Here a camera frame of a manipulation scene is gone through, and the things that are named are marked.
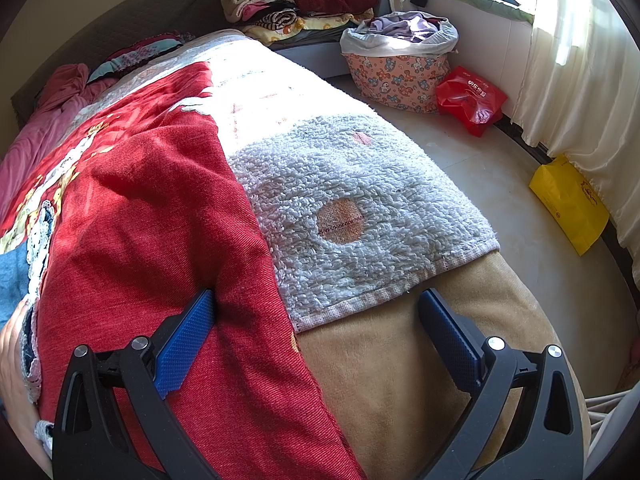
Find yellow plastic bag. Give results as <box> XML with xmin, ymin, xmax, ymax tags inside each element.
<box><xmin>529</xmin><ymin>154</ymin><xmax>611</xmax><ymax>257</ymax></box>

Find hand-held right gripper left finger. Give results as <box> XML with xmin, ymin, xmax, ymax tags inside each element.
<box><xmin>52</xmin><ymin>287</ymin><xmax>221</xmax><ymax>480</ymax></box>

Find dark padded headboard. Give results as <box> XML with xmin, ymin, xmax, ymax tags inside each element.
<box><xmin>10</xmin><ymin>0</ymin><xmax>234</xmax><ymax>127</ymax></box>

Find grey bedside bench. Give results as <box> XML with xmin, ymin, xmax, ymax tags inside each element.
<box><xmin>272</xmin><ymin>25</ymin><xmax>362</xmax><ymax>80</ymax></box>

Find white fleece blanket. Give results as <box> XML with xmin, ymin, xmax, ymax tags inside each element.
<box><xmin>170</xmin><ymin>30</ymin><xmax>502</xmax><ymax>335</ymax></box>

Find white wire rack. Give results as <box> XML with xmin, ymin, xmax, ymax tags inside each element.
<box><xmin>585</xmin><ymin>389</ymin><xmax>634</xmax><ymax>442</ymax></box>

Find floral pillow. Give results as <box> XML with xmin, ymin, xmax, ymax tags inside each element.
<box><xmin>87</xmin><ymin>32</ymin><xmax>196</xmax><ymax>84</ymax></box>

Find person's left forearm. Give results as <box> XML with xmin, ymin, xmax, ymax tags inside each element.
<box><xmin>0</xmin><ymin>305</ymin><xmax>54</xmax><ymax>477</ymax></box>

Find red floral blanket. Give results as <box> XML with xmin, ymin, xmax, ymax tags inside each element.
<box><xmin>0</xmin><ymin>60</ymin><xmax>369</xmax><ymax>480</ymax></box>

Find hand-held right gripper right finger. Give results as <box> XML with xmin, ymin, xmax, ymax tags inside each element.
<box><xmin>417</xmin><ymin>287</ymin><xmax>586</xmax><ymax>480</ymax></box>

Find stack of folded clothes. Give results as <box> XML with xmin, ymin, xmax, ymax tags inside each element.
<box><xmin>222</xmin><ymin>0</ymin><xmax>382</xmax><ymax>44</ymax></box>

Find purple clothes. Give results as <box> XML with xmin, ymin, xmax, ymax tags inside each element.
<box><xmin>357</xmin><ymin>12</ymin><xmax>451</xmax><ymax>44</ymax></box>

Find beige blanket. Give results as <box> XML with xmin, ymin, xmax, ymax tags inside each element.
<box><xmin>295</xmin><ymin>250</ymin><xmax>592</xmax><ymax>480</ymax></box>

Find pink quilt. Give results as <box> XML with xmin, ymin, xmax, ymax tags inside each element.
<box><xmin>0</xmin><ymin>62</ymin><xmax>119</xmax><ymax>222</ymax></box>

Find blue denim pants lace trim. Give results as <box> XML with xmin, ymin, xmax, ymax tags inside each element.
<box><xmin>0</xmin><ymin>200</ymin><xmax>57</xmax><ymax>402</ymax></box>

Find red plastic bag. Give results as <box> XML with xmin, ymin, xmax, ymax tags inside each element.
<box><xmin>435</xmin><ymin>66</ymin><xmax>509</xmax><ymax>139</ymax></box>

